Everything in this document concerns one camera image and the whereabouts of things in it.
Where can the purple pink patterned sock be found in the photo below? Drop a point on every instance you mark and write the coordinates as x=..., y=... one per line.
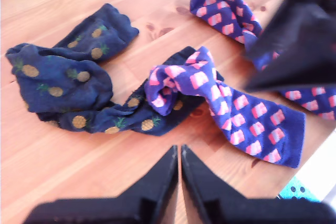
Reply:
x=249, y=119
x=223, y=6

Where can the teal dotted object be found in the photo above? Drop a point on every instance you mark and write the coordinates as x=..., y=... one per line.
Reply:
x=296, y=191

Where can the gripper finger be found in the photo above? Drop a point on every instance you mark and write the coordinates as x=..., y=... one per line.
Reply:
x=302, y=77
x=162, y=182
x=299, y=35
x=202, y=182

